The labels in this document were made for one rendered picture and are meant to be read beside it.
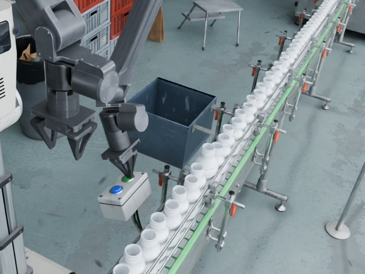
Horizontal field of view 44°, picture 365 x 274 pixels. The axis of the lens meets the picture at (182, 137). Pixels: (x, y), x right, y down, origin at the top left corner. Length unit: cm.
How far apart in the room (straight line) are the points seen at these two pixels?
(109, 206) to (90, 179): 174
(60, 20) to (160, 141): 122
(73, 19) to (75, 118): 18
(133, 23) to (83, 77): 38
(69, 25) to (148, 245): 54
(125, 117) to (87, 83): 39
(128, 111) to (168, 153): 80
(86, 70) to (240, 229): 212
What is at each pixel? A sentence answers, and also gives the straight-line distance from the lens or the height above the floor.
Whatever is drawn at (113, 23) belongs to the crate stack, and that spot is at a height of 37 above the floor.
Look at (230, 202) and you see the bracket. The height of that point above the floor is 109.
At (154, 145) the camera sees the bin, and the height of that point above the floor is 80.
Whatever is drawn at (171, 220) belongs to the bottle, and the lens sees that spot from 114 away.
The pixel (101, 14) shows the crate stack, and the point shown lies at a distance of 394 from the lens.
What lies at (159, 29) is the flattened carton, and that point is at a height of 15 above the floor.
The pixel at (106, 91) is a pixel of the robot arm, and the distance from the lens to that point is 75.
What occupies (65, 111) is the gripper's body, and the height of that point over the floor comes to 150.
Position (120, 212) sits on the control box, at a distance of 121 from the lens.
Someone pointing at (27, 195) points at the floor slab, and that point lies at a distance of 289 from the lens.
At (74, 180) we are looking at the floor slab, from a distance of 296.
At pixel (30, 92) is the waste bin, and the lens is 308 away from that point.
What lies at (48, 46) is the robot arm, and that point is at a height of 163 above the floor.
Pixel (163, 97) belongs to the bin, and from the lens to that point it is 217.
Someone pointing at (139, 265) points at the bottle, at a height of 113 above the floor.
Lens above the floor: 194
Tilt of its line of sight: 35 degrees down
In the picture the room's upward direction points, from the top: 8 degrees clockwise
